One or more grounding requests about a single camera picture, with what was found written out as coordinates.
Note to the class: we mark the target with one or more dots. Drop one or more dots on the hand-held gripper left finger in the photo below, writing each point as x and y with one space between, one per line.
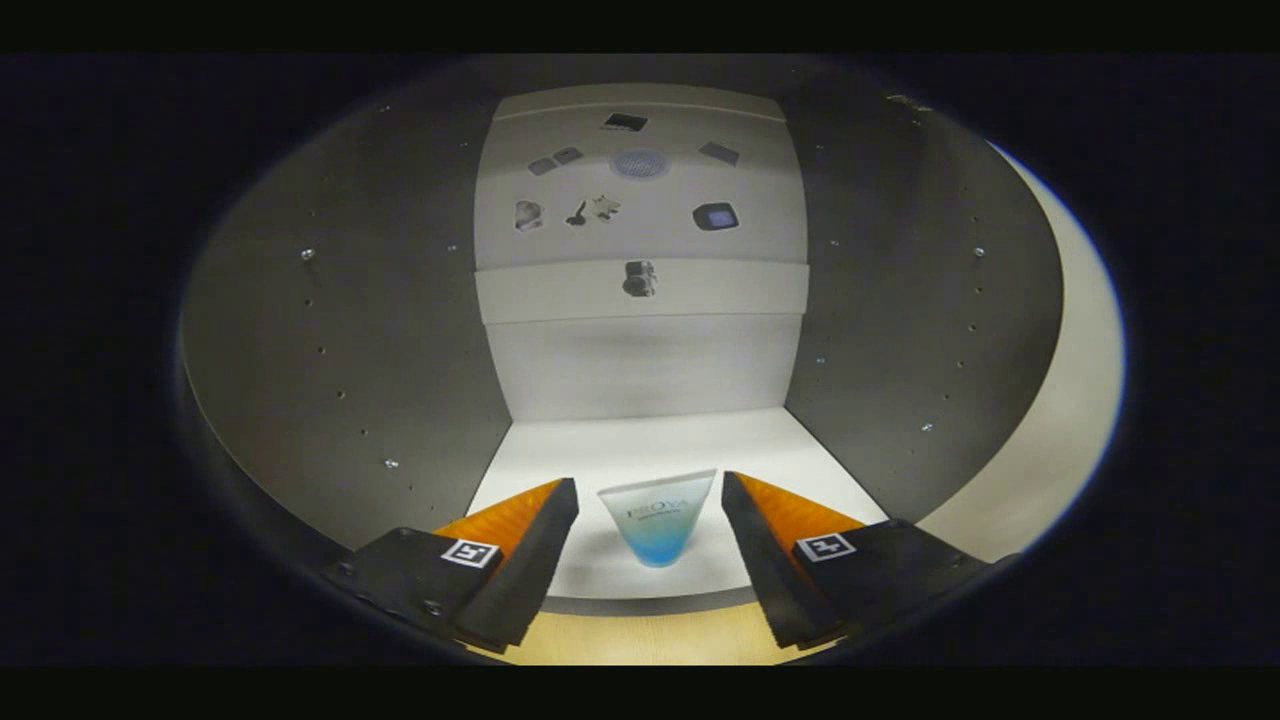
525 560

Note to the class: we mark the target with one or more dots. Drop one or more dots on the blue and white cosmetic tube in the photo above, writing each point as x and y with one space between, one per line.
657 530

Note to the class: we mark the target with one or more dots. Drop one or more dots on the white cabinet with dark frame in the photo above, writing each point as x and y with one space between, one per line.
640 370

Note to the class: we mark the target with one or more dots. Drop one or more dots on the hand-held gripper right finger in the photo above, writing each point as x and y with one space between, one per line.
770 560

